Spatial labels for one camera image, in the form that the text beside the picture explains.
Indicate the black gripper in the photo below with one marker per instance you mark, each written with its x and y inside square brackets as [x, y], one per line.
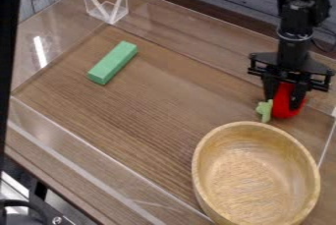
[309, 75]

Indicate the red plush strawberry toy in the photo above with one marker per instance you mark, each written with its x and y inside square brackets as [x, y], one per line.
[277, 107]

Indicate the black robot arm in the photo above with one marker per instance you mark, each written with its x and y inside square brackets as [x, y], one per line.
[300, 17]

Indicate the wooden bowl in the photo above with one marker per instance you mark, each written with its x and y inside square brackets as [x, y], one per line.
[254, 176]

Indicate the green rectangular block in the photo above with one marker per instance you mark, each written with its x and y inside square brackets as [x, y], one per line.
[110, 64]

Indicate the clear acrylic tray enclosure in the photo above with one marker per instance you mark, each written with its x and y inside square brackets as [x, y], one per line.
[110, 144]

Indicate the clear acrylic corner bracket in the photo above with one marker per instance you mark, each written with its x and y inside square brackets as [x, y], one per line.
[106, 11]

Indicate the black metal table frame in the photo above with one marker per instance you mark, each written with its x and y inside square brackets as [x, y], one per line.
[20, 185]

